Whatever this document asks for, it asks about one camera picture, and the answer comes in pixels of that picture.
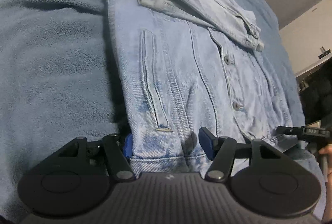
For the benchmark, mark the light blue denim jacket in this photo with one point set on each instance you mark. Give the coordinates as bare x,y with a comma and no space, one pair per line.
187,64

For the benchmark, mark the dark clothes pile in wardrobe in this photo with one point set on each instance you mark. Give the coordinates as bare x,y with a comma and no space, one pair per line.
316,98

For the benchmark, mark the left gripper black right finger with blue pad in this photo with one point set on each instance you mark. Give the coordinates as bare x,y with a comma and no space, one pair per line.
260,177

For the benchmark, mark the blue fleece bed blanket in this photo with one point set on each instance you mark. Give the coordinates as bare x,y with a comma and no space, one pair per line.
59,81

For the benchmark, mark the person's hand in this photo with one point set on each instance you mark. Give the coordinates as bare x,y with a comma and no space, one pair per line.
325,160

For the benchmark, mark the white wardrobe door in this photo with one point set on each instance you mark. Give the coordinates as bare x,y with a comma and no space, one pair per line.
306,36

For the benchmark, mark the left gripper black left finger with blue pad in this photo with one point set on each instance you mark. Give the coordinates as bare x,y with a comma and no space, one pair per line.
76,178

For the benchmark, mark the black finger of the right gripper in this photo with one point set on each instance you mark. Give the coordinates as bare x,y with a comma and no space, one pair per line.
311,138

